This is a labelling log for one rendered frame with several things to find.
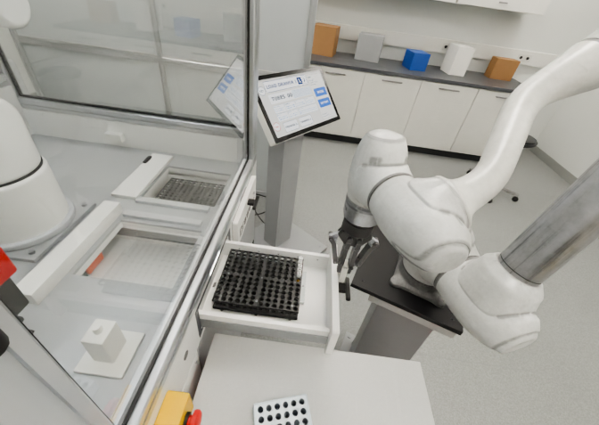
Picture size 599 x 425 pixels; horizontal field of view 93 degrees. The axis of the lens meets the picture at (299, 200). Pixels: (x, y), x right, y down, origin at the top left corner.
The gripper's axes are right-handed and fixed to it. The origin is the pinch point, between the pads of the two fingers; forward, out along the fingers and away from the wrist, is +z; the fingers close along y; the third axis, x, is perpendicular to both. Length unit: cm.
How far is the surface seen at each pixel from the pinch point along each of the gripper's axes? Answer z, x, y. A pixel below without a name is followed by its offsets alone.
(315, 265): 8.7, -8.3, 6.9
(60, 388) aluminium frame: -29, 43, 35
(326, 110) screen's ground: -8, -102, 7
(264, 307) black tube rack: 3.9, 11.9, 19.8
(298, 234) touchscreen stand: 90, -104, 12
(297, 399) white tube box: 14.1, 27.5, 8.8
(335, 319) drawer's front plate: 0.8, 14.2, 2.2
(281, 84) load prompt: -22, -90, 31
